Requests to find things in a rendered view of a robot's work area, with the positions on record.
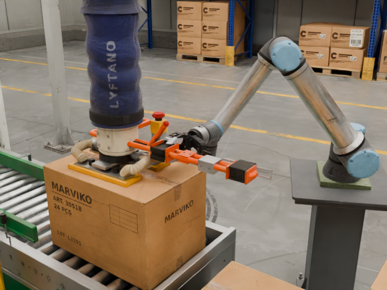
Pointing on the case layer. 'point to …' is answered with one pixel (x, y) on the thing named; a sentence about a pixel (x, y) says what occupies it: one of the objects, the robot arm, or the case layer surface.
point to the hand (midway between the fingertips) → (169, 152)
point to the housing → (208, 162)
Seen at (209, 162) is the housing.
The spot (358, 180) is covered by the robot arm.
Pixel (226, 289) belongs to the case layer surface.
